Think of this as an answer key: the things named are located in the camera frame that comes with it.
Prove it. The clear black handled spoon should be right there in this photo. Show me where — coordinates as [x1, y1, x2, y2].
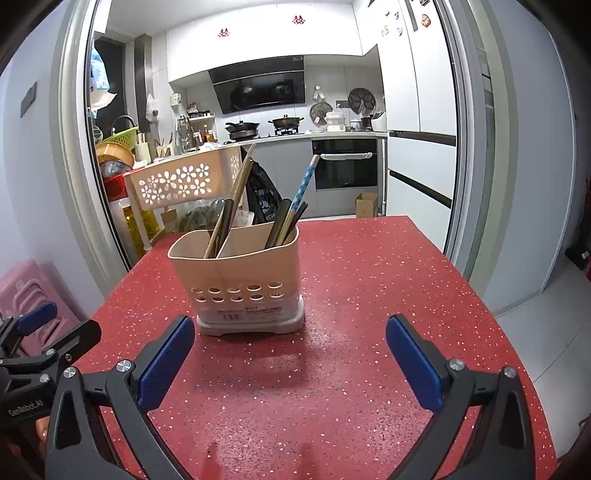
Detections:
[212, 198, 235, 258]

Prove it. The plain wooden chopstick long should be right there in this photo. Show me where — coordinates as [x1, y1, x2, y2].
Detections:
[204, 144, 256, 259]

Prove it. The short wooden chopstick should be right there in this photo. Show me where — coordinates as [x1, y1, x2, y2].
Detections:
[225, 156, 252, 225]

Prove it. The blue patterned wooden chopstick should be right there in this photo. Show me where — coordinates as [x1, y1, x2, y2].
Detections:
[276, 153, 322, 245]

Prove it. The curved bamboo chopstick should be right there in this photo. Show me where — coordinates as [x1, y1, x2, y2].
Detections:
[276, 209, 297, 246]

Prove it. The black plastic spoon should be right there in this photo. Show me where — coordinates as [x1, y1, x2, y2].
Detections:
[283, 201, 308, 242]

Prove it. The pink plastic stool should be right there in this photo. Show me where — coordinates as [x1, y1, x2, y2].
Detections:
[0, 259, 81, 356]

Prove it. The beige utensil holder caddy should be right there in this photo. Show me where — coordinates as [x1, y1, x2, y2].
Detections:
[167, 223, 305, 336]

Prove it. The green plastic basket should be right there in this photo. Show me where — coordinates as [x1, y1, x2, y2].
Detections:
[104, 127, 138, 150]

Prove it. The cardboard box on floor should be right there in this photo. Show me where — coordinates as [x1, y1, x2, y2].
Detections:
[355, 192, 379, 218]

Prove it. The beige flower pattern cart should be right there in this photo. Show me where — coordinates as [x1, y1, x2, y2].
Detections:
[123, 144, 242, 251]

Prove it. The black garbage bag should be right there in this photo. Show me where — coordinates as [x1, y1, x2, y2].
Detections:
[245, 161, 283, 225]

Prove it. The built-in black oven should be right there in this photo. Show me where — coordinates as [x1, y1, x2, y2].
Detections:
[311, 138, 378, 190]

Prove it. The black range hood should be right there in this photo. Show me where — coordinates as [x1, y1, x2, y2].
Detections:
[208, 55, 305, 114]

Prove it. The white refrigerator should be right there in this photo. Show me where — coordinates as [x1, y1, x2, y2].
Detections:
[353, 1, 457, 249]

